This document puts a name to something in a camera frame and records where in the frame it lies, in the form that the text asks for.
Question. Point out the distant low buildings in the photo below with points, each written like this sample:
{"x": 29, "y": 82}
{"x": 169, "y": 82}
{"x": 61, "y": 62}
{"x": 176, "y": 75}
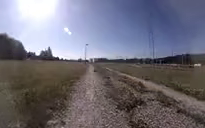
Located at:
{"x": 101, "y": 60}

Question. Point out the grey gravel track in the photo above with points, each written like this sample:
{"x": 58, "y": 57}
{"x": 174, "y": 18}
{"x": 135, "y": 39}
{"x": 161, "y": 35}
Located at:
{"x": 90, "y": 103}

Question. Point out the street lamp pole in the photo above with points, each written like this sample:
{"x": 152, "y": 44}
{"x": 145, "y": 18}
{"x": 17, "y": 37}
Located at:
{"x": 85, "y": 53}

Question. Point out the dry grass field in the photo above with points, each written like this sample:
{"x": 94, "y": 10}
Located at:
{"x": 176, "y": 75}
{"x": 26, "y": 83}

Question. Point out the row of dark trees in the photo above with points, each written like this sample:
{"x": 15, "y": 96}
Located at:
{"x": 6, "y": 48}

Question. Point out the small white building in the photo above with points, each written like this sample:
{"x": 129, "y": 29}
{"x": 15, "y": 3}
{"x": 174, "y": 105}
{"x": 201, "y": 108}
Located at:
{"x": 197, "y": 65}

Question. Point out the lattice power pylon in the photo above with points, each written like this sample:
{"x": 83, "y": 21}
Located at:
{"x": 152, "y": 46}

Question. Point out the wooded hill ridge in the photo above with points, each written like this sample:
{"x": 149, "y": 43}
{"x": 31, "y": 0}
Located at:
{"x": 186, "y": 58}

